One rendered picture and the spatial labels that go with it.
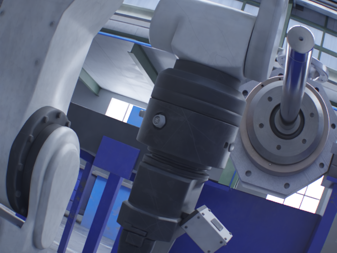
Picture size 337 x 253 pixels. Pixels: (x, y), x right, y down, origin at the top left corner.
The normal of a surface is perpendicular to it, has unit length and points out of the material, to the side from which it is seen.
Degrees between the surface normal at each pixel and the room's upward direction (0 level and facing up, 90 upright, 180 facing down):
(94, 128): 90
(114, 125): 90
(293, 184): 90
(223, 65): 101
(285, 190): 90
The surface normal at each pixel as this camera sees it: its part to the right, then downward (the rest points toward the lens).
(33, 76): -0.22, -0.09
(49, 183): 0.48, 0.20
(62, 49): 0.92, 0.32
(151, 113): -0.80, -0.26
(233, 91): 0.65, -0.52
